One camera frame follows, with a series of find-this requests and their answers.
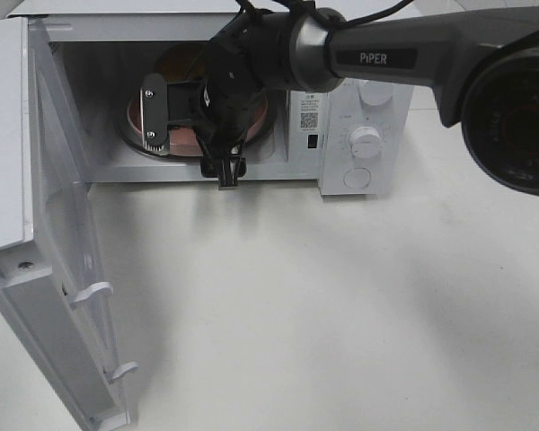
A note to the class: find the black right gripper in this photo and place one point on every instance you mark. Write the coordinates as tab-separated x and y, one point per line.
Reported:
232	100

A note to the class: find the pink plate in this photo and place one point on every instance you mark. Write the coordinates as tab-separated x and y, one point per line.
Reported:
256	121

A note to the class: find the toy burger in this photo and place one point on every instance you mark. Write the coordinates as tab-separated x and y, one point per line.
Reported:
183	62

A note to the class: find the white control knob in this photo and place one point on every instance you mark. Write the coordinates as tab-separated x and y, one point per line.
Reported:
375	94
365	142

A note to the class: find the white microwave door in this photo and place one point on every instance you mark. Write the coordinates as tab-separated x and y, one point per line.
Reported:
53	291

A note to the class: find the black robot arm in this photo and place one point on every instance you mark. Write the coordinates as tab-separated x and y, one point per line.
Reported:
482	67

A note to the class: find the glass turntable plate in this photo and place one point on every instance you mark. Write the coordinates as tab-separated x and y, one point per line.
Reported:
269	134

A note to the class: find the warning label sticker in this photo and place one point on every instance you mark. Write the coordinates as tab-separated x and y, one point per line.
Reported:
309	111

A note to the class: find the white microwave oven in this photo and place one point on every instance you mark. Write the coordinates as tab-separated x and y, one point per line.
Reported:
90	58

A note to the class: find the white door release button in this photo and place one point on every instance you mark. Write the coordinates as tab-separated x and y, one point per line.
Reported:
357	178

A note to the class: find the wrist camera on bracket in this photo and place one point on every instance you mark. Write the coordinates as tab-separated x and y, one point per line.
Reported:
168	114

